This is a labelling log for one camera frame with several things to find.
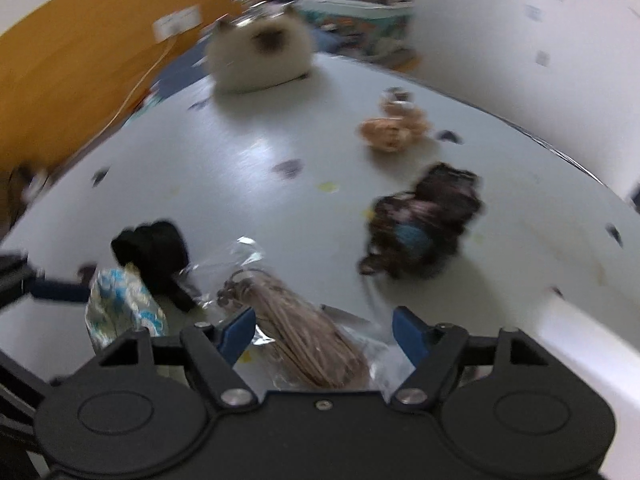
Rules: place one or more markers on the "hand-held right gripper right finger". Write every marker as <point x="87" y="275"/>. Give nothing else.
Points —
<point x="407" y="332"/>

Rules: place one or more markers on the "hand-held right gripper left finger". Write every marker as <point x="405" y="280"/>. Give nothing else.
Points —
<point x="238" y="334"/>

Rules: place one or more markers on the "black cloth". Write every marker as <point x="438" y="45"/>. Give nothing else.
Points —
<point x="155" y="255"/>

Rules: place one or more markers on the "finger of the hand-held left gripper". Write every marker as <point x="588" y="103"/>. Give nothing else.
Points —
<point x="55" y="291"/>
<point x="20" y="377"/>

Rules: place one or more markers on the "white fluffy cat plush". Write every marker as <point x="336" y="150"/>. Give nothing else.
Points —
<point x="260" y="52"/>

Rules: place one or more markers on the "small orange plush toy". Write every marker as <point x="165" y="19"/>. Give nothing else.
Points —
<point x="395" y="127"/>

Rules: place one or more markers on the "white box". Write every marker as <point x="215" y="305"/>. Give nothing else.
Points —
<point x="585" y="360"/>

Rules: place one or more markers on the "white wall socket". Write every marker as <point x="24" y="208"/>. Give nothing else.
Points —
<point x="176" y="21"/>

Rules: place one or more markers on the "colourful printed box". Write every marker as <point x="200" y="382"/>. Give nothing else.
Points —
<point x="365" y="30"/>

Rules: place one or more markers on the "dark multicolour knitted scrunchie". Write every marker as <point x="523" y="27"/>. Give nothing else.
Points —
<point x="425" y="222"/>

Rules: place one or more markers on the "blue white patterned cloth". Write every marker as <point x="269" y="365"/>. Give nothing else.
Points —
<point x="120" y="310"/>

